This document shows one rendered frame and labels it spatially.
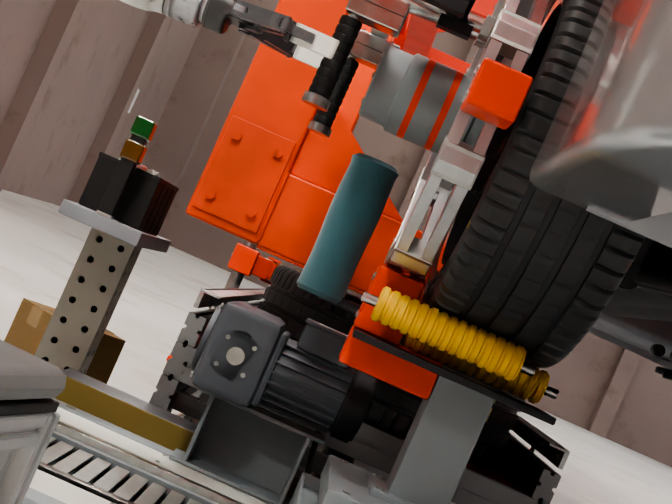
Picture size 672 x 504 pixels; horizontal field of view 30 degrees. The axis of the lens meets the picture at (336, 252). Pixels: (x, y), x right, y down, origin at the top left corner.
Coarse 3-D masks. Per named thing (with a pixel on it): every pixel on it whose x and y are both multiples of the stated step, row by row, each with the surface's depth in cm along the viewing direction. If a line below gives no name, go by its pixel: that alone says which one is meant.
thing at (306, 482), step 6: (306, 474) 233; (300, 480) 226; (306, 480) 233; (312, 480) 233; (318, 480) 233; (300, 486) 216; (306, 486) 233; (312, 486) 233; (318, 486) 233; (294, 492) 229; (300, 492) 210; (306, 492) 226; (312, 492) 229; (318, 492) 232; (294, 498) 217; (300, 498) 205; (306, 498) 220; (312, 498) 223
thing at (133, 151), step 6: (126, 144) 247; (132, 144) 247; (138, 144) 247; (126, 150) 247; (132, 150) 247; (138, 150) 247; (144, 150) 248; (126, 156) 247; (132, 156) 247; (138, 156) 247; (138, 162) 248
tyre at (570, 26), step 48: (576, 0) 184; (576, 48) 179; (528, 96) 181; (528, 144) 177; (528, 192) 179; (480, 240) 183; (528, 240) 181; (576, 240) 180; (624, 240) 179; (432, 288) 202; (480, 288) 190; (528, 288) 186; (576, 288) 184; (528, 336) 194; (576, 336) 190
